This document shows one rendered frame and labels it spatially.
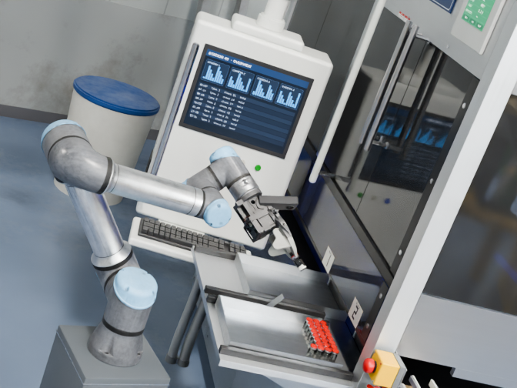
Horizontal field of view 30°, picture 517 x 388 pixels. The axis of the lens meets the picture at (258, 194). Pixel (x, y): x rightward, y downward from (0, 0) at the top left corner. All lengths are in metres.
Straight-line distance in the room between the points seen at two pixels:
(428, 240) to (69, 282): 2.45
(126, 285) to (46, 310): 1.87
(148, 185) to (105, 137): 2.99
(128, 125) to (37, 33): 1.26
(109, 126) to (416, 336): 3.03
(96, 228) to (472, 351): 1.10
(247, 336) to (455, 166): 0.78
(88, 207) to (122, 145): 2.90
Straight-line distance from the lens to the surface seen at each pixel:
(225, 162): 2.63
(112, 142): 5.43
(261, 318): 2.93
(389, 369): 2.65
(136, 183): 2.42
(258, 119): 3.42
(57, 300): 4.50
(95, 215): 2.58
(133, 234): 3.37
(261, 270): 3.24
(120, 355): 2.62
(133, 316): 2.58
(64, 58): 6.52
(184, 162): 3.47
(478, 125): 2.51
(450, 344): 2.78
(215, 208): 2.49
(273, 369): 2.70
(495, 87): 2.49
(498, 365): 2.88
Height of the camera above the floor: 2.16
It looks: 19 degrees down
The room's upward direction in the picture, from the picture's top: 20 degrees clockwise
